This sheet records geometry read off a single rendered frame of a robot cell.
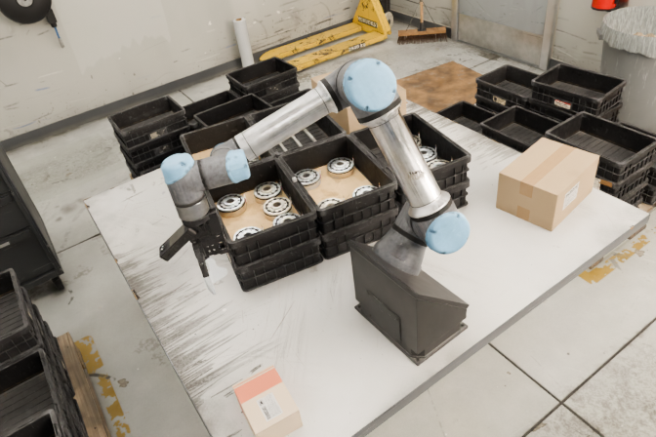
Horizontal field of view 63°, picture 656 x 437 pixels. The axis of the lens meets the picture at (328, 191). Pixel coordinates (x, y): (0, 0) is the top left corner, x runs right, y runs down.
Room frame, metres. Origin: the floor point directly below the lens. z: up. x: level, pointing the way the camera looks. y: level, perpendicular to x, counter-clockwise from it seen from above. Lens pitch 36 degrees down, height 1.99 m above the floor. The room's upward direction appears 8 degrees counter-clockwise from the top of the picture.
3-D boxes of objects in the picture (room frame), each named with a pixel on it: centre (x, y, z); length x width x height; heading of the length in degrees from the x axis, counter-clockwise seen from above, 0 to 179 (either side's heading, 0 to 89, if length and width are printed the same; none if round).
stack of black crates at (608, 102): (2.61, -1.44, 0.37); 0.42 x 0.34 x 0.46; 30
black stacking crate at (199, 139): (1.86, 0.38, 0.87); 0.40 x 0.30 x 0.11; 19
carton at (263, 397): (0.81, 0.23, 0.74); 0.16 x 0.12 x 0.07; 25
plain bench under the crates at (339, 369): (1.67, -0.02, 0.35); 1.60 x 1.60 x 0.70; 30
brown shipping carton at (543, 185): (1.53, -0.80, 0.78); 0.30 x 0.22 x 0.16; 129
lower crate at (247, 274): (1.49, 0.25, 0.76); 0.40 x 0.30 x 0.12; 19
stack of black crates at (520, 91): (2.95, -1.24, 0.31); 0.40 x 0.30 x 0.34; 30
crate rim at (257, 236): (1.49, 0.25, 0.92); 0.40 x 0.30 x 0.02; 19
